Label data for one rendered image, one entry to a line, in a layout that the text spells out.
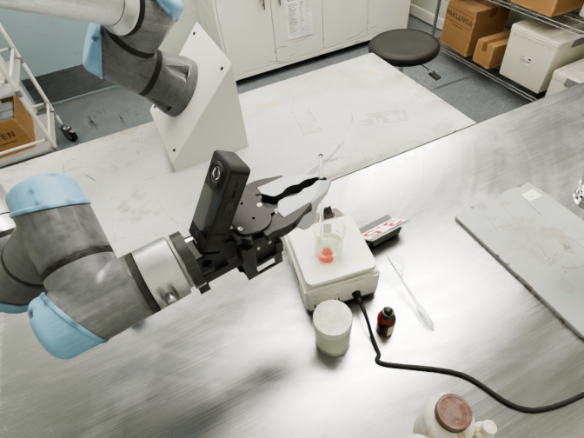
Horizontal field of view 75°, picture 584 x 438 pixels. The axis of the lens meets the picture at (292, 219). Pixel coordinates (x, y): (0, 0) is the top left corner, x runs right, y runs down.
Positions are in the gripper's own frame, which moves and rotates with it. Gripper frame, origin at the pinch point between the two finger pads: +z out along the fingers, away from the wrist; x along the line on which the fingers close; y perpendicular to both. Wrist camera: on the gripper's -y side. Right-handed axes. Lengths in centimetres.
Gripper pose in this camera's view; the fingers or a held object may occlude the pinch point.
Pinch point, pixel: (320, 179)
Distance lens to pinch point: 50.0
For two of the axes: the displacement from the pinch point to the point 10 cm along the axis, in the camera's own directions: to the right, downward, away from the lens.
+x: 5.5, 5.9, -5.9
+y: 0.6, 6.7, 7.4
